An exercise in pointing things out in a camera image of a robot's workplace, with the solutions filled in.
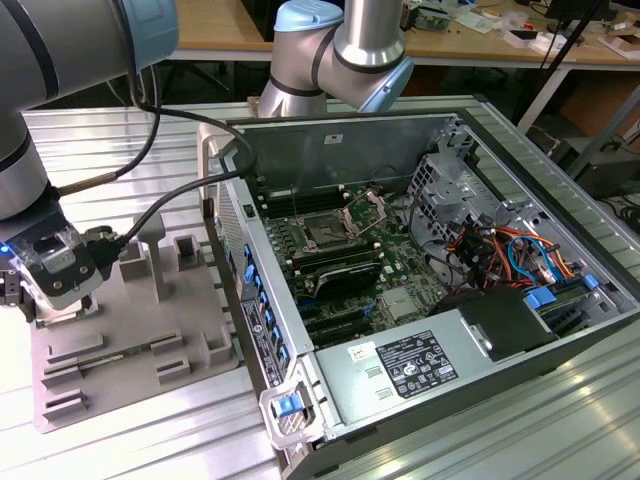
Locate blue data cable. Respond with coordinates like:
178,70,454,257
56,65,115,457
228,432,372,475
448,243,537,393
505,234,557,287

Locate black fan shroud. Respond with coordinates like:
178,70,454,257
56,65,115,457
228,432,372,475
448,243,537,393
428,287,559,362

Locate white paper sheet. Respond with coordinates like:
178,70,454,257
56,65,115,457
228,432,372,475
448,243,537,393
452,9,501,34

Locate metal socket cover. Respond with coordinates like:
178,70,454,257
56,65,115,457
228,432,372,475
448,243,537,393
342,192,389,239

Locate black computer tower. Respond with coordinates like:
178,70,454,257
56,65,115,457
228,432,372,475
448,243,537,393
574,149,640,201

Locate black expansion slot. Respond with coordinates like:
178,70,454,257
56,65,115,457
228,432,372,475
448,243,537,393
299,305,369,326
307,319,374,346

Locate silver chipset heatsink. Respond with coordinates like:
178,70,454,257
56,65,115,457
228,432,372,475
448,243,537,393
382,289,419,319

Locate green motherboard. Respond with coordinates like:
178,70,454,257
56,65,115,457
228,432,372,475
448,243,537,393
249,174,451,351

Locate black cable with brass sleeve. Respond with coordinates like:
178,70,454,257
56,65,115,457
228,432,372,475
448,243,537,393
53,62,164,197

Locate grey metal part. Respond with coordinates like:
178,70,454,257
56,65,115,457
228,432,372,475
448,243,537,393
414,4,454,31

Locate metal drive cage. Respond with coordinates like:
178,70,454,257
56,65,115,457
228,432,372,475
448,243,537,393
405,152,501,236

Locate blue carrier tab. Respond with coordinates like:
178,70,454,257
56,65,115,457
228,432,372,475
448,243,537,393
524,287,559,311

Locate grey power supply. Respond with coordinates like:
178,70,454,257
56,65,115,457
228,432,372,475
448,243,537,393
313,307,501,429

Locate black wire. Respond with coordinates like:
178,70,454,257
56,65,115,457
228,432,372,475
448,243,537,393
405,192,454,251

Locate beige case handle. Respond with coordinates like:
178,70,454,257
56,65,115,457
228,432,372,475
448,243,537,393
196,121,236,202

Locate open PC case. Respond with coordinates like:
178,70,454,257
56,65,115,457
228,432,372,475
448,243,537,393
196,102,640,480

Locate black RAM slot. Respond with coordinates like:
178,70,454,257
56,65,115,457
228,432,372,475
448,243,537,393
292,248,384,275
258,184,346,204
262,195,349,217
287,239,379,264

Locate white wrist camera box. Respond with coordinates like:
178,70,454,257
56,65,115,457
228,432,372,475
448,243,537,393
14,227,104,311

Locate grey plastic parts rack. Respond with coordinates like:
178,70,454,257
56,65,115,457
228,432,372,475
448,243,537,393
30,212,242,435

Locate CPU socket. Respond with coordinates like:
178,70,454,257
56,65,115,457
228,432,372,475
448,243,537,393
302,212,351,246

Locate black graphics card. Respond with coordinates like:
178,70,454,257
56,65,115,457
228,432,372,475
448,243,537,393
307,260,384,302

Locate green RAM stick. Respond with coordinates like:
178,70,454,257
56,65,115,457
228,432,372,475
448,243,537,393
79,344,154,374

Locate orange power wire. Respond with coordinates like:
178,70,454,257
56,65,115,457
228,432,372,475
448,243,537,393
487,227,586,279

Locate thick black cable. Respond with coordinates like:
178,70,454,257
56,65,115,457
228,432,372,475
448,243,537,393
82,97,259,261

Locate black monitor stand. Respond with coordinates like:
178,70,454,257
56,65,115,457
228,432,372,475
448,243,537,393
543,0,589,32

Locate wooden desk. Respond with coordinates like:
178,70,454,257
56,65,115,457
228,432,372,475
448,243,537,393
169,0,640,131

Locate white cardboard tray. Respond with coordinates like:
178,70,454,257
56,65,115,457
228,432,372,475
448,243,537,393
597,33,640,60

